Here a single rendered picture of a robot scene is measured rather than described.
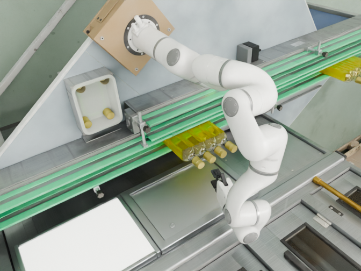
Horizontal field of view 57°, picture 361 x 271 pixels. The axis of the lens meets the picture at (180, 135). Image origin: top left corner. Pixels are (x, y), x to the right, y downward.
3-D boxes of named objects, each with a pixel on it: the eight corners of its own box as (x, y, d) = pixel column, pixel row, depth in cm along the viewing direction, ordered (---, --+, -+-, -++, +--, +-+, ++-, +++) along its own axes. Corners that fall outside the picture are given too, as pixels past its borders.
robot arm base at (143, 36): (116, 28, 119) (138, 43, 109) (142, 5, 120) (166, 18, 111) (138, 58, 131) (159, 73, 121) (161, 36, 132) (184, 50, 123)
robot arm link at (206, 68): (226, 53, 94) (254, 70, 106) (170, 41, 110) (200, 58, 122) (214, 85, 95) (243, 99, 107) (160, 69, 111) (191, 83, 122)
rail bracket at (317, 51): (302, 50, 182) (323, 58, 173) (304, 37, 178) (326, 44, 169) (308, 49, 184) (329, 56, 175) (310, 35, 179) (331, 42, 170)
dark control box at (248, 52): (235, 59, 174) (246, 64, 169) (236, 44, 170) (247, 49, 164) (247, 55, 178) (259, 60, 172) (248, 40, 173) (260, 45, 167)
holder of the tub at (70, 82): (80, 136, 144) (87, 145, 139) (63, 79, 128) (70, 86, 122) (116, 122, 151) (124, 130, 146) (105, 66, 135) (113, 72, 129)
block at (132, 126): (125, 128, 147) (132, 135, 142) (122, 109, 141) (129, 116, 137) (132, 125, 149) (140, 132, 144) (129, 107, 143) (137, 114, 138)
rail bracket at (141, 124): (134, 138, 143) (147, 154, 135) (127, 105, 133) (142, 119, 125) (139, 136, 145) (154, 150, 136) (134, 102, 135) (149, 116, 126)
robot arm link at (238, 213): (269, 156, 100) (254, 211, 110) (230, 159, 96) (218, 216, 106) (285, 171, 93) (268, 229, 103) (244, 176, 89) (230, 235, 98)
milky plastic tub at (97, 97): (77, 127, 140) (85, 137, 134) (63, 79, 127) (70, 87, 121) (115, 112, 148) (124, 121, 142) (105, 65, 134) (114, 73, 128)
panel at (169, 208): (15, 250, 124) (40, 330, 101) (12, 245, 123) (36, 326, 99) (208, 154, 162) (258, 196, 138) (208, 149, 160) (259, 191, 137)
